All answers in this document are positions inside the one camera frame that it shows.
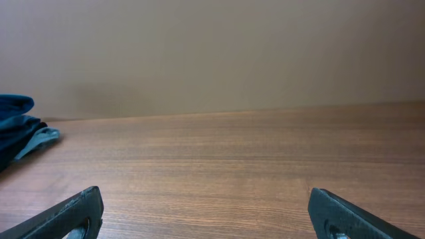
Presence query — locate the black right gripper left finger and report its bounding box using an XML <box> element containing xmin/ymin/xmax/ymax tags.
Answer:
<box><xmin>1</xmin><ymin>186</ymin><xmax>104</xmax><ymax>239</ymax></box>

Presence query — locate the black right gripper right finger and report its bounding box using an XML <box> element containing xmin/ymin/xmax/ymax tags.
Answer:
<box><xmin>308</xmin><ymin>188</ymin><xmax>418</xmax><ymax>239</ymax></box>

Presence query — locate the blue polo shirt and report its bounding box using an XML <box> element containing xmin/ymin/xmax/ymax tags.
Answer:
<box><xmin>1</xmin><ymin>94</ymin><xmax>35</xmax><ymax>120</ymax></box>

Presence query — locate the light grey folded garment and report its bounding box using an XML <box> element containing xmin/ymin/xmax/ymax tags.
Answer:
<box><xmin>14</xmin><ymin>127</ymin><xmax>60</xmax><ymax>160</ymax></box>

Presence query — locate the dark blue folded garment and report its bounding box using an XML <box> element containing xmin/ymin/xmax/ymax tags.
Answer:
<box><xmin>1</xmin><ymin>115</ymin><xmax>47</xmax><ymax>171</ymax></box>

